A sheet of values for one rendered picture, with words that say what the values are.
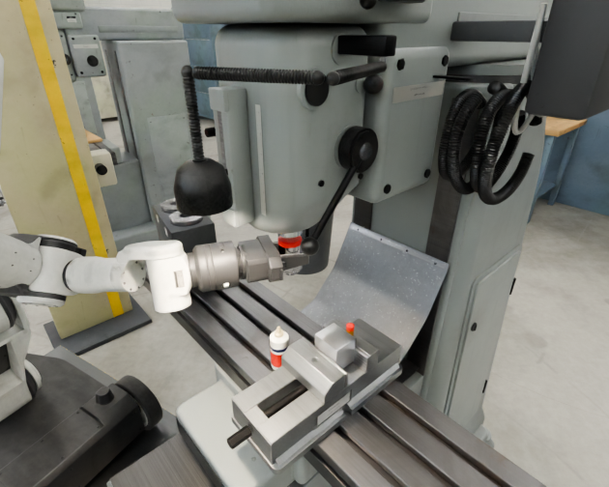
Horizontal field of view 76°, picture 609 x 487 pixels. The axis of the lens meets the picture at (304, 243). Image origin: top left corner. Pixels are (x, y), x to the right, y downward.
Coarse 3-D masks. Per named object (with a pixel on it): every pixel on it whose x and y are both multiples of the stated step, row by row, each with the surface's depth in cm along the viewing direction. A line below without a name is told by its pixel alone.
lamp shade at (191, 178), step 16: (192, 160) 47; (208, 160) 48; (176, 176) 47; (192, 176) 46; (208, 176) 46; (224, 176) 48; (176, 192) 48; (192, 192) 46; (208, 192) 47; (224, 192) 48; (192, 208) 47; (208, 208) 47; (224, 208) 49
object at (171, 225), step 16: (160, 208) 116; (176, 208) 113; (160, 224) 112; (176, 224) 105; (192, 224) 106; (208, 224) 106; (160, 240) 120; (176, 240) 103; (192, 240) 106; (208, 240) 108
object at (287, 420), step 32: (384, 352) 80; (256, 384) 73; (288, 384) 73; (352, 384) 73; (384, 384) 80; (256, 416) 67; (288, 416) 67; (320, 416) 70; (256, 448) 68; (288, 448) 66
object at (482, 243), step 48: (528, 144) 92; (432, 192) 91; (528, 192) 105; (432, 240) 95; (480, 240) 93; (480, 288) 101; (432, 336) 105; (480, 336) 116; (432, 384) 113; (480, 384) 137
